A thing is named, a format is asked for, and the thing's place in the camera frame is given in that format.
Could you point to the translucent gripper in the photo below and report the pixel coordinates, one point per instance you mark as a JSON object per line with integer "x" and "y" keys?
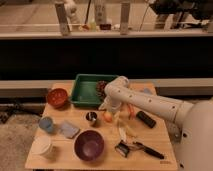
{"x": 110, "y": 105}

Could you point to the orange apple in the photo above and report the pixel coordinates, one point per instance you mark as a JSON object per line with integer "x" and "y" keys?
{"x": 107, "y": 116}

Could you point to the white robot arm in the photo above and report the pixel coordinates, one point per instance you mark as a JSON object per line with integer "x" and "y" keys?
{"x": 195, "y": 121}

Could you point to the green plastic tray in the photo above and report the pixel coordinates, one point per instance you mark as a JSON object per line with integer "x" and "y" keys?
{"x": 84, "y": 93}

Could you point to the orange carrot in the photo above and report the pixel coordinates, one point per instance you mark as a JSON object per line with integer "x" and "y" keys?
{"x": 131, "y": 111}

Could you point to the bunch of dark grapes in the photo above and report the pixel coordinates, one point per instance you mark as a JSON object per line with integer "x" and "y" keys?
{"x": 100, "y": 86}

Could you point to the small metal cup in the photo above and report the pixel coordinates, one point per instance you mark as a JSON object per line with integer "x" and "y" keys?
{"x": 91, "y": 117}

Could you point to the banana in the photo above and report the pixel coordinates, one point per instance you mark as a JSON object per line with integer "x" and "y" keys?
{"x": 124, "y": 130}

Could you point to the black rectangular block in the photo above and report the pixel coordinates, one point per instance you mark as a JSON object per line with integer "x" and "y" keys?
{"x": 146, "y": 119}

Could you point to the blue sponge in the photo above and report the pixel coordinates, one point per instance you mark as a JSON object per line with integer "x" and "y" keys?
{"x": 146, "y": 90}

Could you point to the purple bowl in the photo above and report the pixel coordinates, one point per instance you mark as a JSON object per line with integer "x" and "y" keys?
{"x": 89, "y": 145}

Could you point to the blue folded cloth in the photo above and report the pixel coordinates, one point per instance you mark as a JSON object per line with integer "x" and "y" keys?
{"x": 68, "y": 129}

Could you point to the red bowl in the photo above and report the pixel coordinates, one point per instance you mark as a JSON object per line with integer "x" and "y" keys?
{"x": 57, "y": 97}

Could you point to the blue cup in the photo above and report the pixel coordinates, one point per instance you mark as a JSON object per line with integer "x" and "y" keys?
{"x": 46, "y": 124}

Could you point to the white cup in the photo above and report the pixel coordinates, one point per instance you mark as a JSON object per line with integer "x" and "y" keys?
{"x": 42, "y": 146}

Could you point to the black handled peeler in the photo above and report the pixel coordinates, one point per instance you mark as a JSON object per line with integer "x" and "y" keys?
{"x": 149, "y": 150}

